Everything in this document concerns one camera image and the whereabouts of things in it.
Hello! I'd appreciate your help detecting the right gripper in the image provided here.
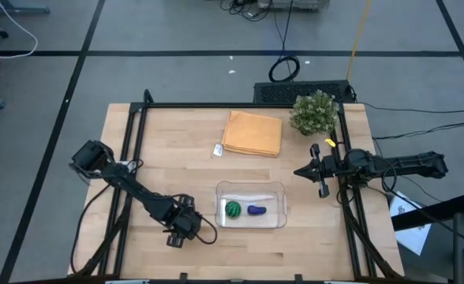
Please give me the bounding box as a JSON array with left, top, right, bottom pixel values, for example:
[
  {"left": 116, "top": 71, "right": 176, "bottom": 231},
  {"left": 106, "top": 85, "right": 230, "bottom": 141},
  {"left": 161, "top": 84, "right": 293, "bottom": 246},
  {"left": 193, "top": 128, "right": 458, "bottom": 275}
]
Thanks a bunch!
[{"left": 294, "top": 143, "right": 342, "bottom": 199}]

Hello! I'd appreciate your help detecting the clear plastic container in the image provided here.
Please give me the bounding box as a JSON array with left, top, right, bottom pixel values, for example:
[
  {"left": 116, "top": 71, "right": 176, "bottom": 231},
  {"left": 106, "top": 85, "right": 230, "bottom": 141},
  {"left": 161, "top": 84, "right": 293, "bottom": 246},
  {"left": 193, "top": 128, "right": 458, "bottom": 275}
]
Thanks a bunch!
[{"left": 215, "top": 180, "right": 288, "bottom": 230}]

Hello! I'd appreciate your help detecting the green toy watermelon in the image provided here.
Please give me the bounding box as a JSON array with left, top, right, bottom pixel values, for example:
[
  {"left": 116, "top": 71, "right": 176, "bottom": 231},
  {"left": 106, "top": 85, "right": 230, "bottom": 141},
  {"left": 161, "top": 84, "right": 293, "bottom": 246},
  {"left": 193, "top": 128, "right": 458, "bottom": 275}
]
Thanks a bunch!
[{"left": 224, "top": 200, "right": 242, "bottom": 219}]

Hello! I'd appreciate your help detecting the artificial green plant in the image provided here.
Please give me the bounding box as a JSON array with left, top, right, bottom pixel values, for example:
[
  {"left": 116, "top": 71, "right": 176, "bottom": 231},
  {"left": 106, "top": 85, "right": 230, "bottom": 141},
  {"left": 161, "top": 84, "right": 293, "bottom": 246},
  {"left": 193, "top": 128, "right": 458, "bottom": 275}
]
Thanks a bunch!
[{"left": 289, "top": 89, "right": 340, "bottom": 137}]

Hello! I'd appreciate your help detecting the folded orange cloth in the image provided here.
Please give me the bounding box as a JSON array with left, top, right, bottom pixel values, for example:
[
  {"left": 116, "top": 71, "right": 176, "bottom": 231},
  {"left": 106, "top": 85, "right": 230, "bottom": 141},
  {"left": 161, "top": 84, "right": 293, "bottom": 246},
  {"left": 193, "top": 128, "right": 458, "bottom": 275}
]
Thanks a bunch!
[{"left": 220, "top": 110, "right": 283, "bottom": 159}]

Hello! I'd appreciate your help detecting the white paper sheet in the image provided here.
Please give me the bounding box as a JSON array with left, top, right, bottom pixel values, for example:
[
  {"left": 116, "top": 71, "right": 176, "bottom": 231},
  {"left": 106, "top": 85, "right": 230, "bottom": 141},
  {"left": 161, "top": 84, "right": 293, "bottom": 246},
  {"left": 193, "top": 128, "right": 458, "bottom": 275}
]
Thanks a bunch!
[{"left": 389, "top": 191, "right": 432, "bottom": 256}]

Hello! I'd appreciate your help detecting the black desk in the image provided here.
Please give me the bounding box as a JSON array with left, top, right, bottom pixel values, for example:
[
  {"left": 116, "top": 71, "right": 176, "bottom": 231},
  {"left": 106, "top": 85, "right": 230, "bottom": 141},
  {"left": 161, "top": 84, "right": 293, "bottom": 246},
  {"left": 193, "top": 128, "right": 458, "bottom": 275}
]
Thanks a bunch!
[{"left": 391, "top": 192, "right": 464, "bottom": 284}]

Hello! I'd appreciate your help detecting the grey equipment base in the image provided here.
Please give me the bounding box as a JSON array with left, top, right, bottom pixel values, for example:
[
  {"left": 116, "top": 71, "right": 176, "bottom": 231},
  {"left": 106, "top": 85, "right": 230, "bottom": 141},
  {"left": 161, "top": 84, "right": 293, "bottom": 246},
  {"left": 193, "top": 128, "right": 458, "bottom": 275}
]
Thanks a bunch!
[{"left": 257, "top": 0, "right": 331, "bottom": 11}]

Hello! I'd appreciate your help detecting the grey table base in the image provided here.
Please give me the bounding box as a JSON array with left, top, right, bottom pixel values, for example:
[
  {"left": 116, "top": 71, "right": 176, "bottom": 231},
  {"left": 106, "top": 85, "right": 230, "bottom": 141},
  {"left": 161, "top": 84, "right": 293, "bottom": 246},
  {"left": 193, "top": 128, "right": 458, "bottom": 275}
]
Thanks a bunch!
[{"left": 0, "top": 0, "right": 51, "bottom": 17}]

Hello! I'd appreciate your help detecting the coiled black cable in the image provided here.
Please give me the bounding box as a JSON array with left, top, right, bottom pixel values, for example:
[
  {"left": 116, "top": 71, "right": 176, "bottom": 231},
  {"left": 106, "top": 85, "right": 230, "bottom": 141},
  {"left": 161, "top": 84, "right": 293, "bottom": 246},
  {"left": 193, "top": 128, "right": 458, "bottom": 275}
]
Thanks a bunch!
[{"left": 268, "top": 0, "right": 301, "bottom": 83}]

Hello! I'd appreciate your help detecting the black aluminium frame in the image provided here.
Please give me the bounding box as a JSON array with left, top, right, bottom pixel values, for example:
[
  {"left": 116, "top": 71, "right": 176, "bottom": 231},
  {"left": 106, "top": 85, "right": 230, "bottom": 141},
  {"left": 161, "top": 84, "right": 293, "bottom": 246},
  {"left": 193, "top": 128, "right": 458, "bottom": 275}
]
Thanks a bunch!
[{"left": 73, "top": 88, "right": 403, "bottom": 282}]

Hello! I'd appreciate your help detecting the thin black floor cable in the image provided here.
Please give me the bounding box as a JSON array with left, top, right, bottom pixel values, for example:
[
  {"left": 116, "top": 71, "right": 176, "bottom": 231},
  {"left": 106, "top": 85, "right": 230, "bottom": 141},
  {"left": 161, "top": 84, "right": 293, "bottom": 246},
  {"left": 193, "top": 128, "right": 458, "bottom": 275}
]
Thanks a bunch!
[
  {"left": 354, "top": 100, "right": 464, "bottom": 115},
  {"left": 373, "top": 121, "right": 464, "bottom": 141}
]

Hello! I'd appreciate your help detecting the yellow cable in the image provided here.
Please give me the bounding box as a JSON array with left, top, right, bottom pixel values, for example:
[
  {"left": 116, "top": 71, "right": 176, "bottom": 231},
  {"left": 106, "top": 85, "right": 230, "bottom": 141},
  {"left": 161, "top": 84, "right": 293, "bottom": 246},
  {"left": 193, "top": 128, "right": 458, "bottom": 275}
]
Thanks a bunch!
[{"left": 346, "top": 0, "right": 373, "bottom": 83}]

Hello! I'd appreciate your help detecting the black cable tangle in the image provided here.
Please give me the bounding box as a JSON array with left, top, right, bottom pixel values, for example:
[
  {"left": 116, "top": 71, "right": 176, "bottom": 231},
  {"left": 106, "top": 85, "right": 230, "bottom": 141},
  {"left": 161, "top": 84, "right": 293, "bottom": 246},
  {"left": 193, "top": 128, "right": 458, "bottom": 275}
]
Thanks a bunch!
[{"left": 220, "top": 0, "right": 271, "bottom": 22}]

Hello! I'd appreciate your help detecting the white cable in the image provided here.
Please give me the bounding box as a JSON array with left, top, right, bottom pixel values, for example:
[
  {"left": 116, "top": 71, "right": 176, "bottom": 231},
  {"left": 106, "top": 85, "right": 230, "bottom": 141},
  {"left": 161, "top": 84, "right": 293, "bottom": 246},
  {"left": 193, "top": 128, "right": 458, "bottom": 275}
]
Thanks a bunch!
[{"left": 0, "top": 0, "right": 39, "bottom": 60}]

